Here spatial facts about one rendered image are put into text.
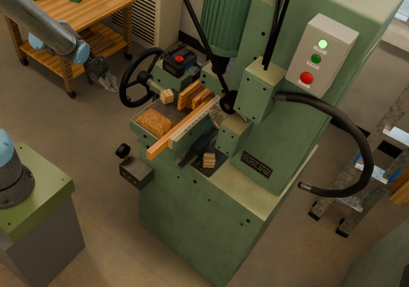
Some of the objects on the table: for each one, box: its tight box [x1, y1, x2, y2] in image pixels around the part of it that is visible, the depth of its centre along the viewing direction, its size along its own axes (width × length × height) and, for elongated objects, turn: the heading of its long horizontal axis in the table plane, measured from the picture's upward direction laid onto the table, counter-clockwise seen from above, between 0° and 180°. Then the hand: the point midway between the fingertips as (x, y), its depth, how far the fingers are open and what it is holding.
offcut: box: [160, 89, 174, 105], centre depth 135 cm, size 4×4×4 cm
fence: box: [172, 112, 211, 152], centre depth 137 cm, size 60×2×6 cm, turn 136°
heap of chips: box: [135, 108, 177, 139], centre depth 128 cm, size 8×12×3 cm
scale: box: [183, 99, 220, 133], centre depth 135 cm, size 50×1×1 cm, turn 136°
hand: (114, 91), depth 156 cm, fingers closed
